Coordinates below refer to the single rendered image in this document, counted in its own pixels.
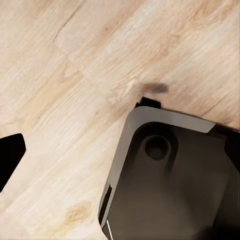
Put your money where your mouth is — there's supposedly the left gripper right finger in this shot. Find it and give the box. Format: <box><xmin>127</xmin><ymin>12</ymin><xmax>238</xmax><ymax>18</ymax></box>
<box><xmin>224</xmin><ymin>133</ymin><xmax>240</xmax><ymax>173</ymax></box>

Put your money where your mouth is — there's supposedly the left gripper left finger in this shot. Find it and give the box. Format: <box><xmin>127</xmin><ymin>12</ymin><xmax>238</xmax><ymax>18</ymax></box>
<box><xmin>0</xmin><ymin>133</ymin><xmax>26</xmax><ymax>193</ymax></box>

